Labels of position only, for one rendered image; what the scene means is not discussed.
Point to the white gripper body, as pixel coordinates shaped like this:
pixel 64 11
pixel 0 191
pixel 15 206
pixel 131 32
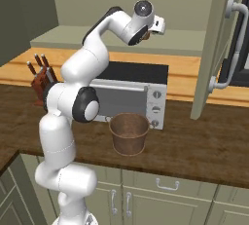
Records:
pixel 161 27

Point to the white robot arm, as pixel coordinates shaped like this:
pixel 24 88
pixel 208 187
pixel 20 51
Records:
pixel 84 69

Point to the brown round basket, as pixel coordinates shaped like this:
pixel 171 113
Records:
pixel 129 138

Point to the dark green tall cabinet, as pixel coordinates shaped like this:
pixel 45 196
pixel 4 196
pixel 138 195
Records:
pixel 22 18

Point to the small brown object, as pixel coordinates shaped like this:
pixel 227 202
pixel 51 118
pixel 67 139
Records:
pixel 146 36

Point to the silver toaster oven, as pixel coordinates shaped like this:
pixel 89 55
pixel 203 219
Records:
pixel 155 82

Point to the toaster oven glass door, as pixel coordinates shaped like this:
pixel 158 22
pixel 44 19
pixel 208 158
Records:
pixel 123 102

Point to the brown wooden knife block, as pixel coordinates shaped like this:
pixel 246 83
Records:
pixel 40 87

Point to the pale green drawer front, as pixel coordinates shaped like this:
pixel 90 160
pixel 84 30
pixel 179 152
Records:
pixel 191 185
pixel 233 196
pixel 108 173

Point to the pale green cupboard door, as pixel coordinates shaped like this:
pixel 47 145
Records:
pixel 168 211
pixel 230 215
pixel 103 206

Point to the dark green corner cupboard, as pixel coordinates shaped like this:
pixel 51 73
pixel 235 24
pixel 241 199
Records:
pixel 16 193

